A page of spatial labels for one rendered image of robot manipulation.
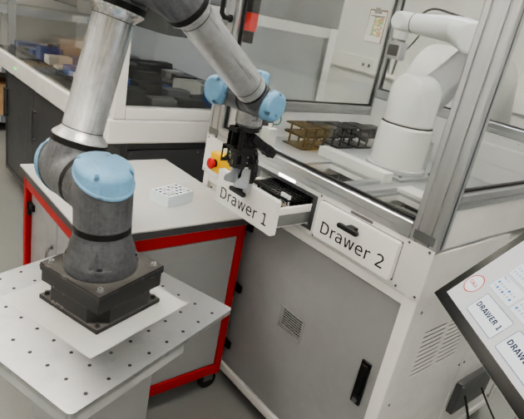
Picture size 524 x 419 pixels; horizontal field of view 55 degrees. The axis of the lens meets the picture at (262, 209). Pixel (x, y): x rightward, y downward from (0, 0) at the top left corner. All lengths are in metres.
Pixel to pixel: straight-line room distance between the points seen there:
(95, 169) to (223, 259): 0.84
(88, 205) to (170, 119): 1.28
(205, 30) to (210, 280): 0.96
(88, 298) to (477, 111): 0.91
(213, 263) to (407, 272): 0.69
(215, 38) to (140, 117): 1.15
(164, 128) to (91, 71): 1.18
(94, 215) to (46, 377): 0.30
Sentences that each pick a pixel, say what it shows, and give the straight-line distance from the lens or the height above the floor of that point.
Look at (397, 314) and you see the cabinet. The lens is 1.40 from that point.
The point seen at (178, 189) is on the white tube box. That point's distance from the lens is 1.73.
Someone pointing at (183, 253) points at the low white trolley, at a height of 0.65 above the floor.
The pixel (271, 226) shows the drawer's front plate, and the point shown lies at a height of 0.85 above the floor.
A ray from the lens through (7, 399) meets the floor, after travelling 2.07.
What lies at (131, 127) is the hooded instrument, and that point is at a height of 0.87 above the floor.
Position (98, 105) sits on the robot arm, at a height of 1.17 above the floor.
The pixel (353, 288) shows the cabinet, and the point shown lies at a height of 0.72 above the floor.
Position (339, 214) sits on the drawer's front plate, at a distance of 1.43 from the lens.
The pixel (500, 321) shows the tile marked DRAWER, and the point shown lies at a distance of 0.92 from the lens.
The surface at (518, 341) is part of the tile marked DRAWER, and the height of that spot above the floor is 1.01.
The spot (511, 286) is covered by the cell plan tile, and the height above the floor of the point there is 1.05.
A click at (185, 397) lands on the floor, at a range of 2.06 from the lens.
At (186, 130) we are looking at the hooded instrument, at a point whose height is 0.86.
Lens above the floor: 1.40
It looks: 21 degrees down
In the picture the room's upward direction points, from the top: 11 degrees clockwise
